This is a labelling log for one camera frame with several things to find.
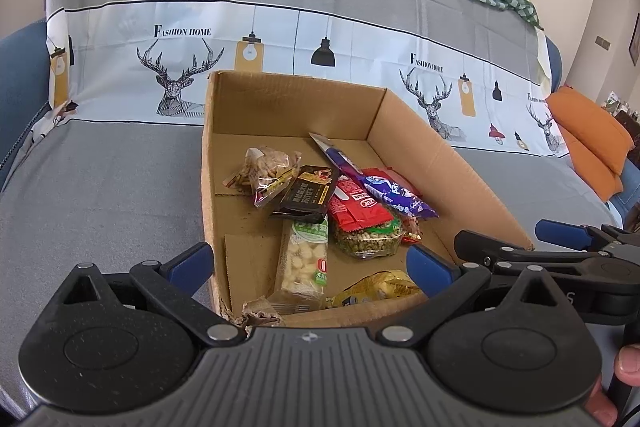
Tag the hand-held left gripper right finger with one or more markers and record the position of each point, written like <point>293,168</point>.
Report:
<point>430,271</point>

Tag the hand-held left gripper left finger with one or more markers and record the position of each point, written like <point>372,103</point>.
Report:
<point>192,264</point>

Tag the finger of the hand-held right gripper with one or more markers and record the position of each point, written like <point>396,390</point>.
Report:
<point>505,252</point>
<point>562,234</point>

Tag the small red yellow candy packet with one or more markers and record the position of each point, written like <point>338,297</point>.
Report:
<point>412,232</point>

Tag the yellow snack packet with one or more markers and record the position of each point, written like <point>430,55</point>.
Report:
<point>375,287</point>

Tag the green label peanut packet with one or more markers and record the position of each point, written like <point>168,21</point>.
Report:
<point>367,243</point>

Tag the purple snack packet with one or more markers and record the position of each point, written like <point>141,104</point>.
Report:
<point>395,197</point>

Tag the long red snack packet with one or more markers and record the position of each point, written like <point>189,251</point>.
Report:
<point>360,212</point>

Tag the clear pack of white puffs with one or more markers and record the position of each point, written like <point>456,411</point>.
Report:
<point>302,257</point>

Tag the square red snack packet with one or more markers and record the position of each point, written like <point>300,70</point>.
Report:
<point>375,173</point>

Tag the clear biscuit stick bag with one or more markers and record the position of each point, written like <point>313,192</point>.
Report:
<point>267,167</point>

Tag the brown black cracker packet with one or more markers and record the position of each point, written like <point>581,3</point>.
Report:
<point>305,197</point>

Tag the brown cardboard box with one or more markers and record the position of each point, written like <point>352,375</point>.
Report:
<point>280,107</point>

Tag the person's right hand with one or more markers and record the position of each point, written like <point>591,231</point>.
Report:
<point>629,364</point>

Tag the orange cushion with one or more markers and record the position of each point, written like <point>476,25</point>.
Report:
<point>590,122</point>
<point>592,172</point>

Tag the cluttered background shelf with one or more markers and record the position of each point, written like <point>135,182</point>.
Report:
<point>625,107</point>

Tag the wall switch plate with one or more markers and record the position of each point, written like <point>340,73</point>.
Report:
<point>603,42</point>

